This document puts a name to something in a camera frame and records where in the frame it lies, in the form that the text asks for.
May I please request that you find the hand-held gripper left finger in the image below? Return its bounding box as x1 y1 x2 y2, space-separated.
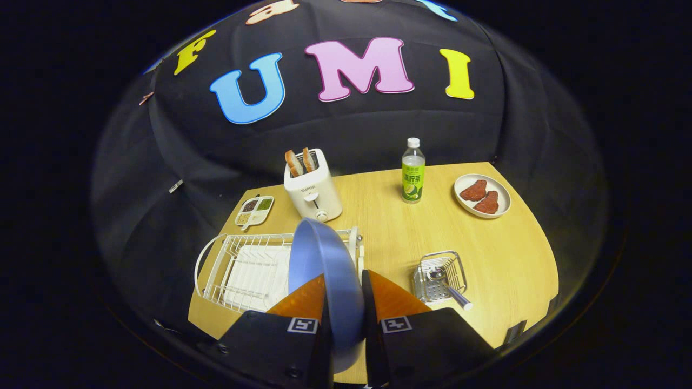
215 273 334 389

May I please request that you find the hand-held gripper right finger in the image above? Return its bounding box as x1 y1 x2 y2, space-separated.
361 269 496 388

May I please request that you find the metal wire basket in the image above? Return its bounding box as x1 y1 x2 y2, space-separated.
412 250 468 303

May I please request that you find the white wire dish rack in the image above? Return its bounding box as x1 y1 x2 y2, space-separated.
195 226 364 314

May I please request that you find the blue plate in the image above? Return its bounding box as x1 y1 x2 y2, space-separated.
288 218 365 373

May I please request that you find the metal spoon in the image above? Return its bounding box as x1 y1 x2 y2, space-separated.
427 266 473 311

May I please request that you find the divided seasoning dish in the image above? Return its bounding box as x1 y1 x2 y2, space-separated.
235 195 275 230

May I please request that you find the white round dish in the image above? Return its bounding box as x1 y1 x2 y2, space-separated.
454 173 512 219

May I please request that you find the white toaster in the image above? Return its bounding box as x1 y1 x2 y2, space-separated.
283 149 343 223

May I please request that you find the green label drink bottle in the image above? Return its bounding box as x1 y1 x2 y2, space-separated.
401 137 426 204

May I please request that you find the red meat piece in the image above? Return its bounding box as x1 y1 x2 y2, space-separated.
460 179 488 202
474 191 500 214

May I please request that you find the black backdrop cloth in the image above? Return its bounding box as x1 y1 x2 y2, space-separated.
92 0 609 346

